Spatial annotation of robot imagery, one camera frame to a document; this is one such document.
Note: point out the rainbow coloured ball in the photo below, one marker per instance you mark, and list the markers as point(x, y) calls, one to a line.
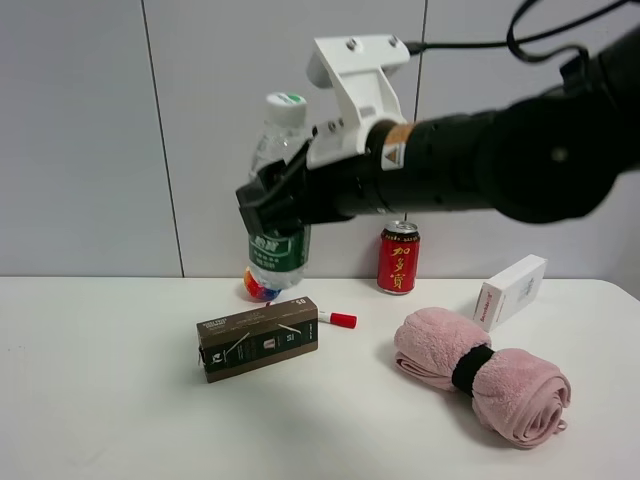
point(257, 291)

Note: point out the brown rectangular cardboard box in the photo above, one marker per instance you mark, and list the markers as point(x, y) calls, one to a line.
point(236, 344)

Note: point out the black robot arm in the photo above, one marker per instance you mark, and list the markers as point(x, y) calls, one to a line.
point(545, 159)

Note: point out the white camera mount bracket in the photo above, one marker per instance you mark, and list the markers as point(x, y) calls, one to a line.
point(356, 69)

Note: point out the white small carton box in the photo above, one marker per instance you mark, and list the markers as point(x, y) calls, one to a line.
point(508, 292)

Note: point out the red capped marker pen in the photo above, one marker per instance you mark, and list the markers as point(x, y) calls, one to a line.
point(340, 318)

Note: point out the red drink can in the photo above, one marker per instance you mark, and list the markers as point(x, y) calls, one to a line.
point(398, 257)

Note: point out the rolled pink towel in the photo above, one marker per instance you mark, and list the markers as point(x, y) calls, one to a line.
point(516, 394)

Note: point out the black elastic band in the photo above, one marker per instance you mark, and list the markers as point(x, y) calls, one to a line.
point(468, 366)

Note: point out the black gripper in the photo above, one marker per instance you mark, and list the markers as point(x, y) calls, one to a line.
point(285, 197)

